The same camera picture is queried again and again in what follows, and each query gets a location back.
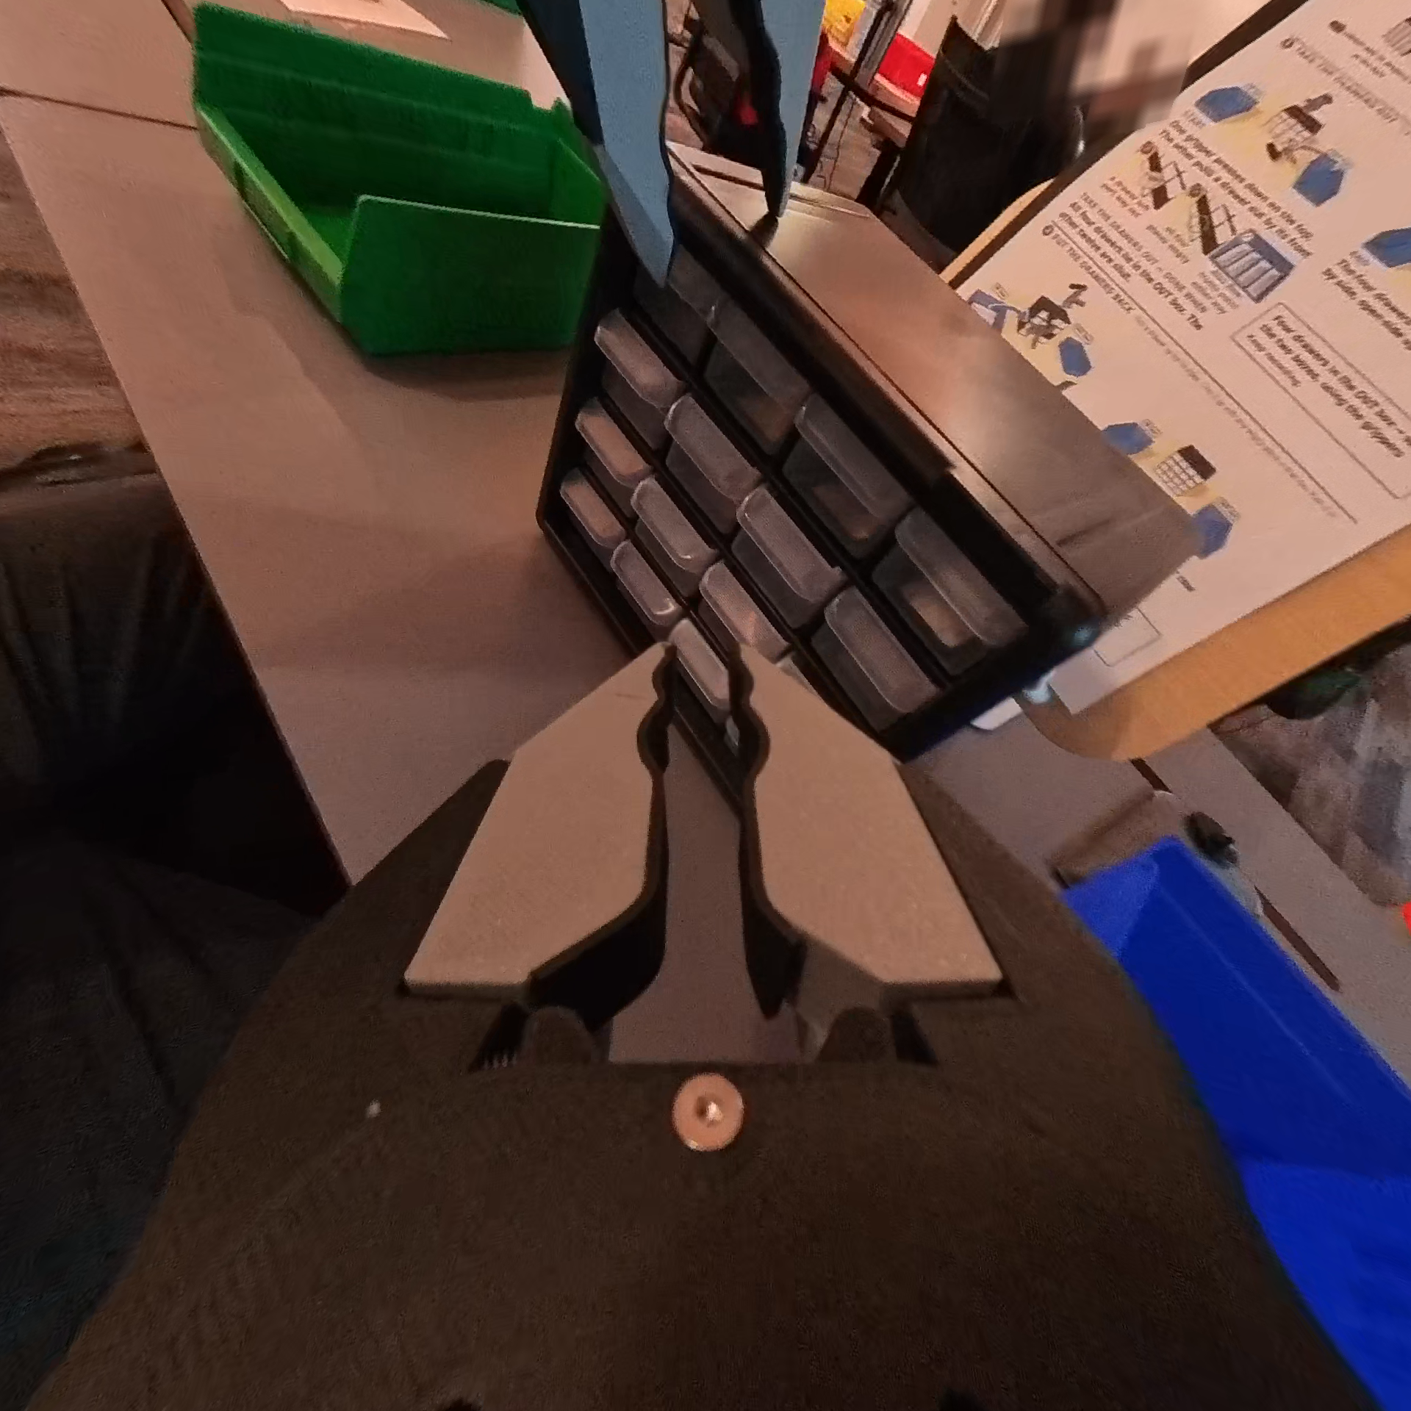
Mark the green plastic bin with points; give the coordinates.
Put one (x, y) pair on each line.
(440, 264)

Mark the black drawer cabinet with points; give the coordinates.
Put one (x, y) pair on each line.
(948, 375)

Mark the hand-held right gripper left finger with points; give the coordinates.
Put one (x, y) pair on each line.
(539, 870)

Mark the printed instruction sheet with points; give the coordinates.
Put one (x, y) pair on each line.
(1245, 331)

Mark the blue plastic bin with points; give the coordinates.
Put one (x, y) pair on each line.
(1290, 1059)

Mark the cardboard backing board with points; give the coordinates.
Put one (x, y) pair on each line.
(1245, 662)

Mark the black office chair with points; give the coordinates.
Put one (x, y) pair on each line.
(969, 121)

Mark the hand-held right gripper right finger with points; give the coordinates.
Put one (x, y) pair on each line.
(870, 882)

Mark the set of clear plastic drawers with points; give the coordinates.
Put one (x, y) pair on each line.
(761, 474)

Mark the red storage bin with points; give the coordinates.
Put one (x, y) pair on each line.
(909, 61)

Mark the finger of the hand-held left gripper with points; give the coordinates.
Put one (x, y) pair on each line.
(628, 121)
(796, 78)

